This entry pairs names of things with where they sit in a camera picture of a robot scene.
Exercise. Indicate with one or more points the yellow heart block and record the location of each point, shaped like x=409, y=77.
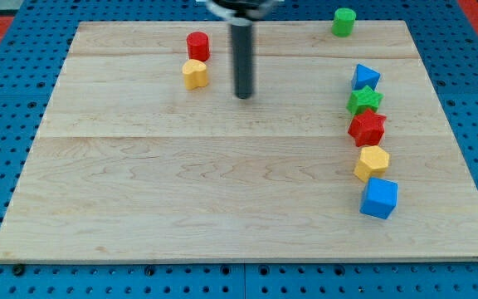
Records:
x=194, y=74

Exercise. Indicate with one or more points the yellow hexagon block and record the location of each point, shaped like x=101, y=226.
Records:
x=373, y=161

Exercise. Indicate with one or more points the light wooden board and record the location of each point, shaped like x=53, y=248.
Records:
x=130, y=167

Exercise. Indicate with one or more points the red cylinder block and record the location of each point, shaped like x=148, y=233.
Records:
x=198, y=46

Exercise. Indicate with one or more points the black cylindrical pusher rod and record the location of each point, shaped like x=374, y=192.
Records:
x=242, y=56

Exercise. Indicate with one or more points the red star block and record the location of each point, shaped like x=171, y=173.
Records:
x=367, y=128

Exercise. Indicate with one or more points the green star block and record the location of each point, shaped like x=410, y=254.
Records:
x=363, y=99

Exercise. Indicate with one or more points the blue triangle block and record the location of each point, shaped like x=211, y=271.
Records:
x=364, y=76

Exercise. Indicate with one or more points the blue cube block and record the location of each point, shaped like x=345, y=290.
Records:
x=379, y=198

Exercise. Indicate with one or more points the green cylinder block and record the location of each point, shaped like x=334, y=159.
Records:
x=343, y=23

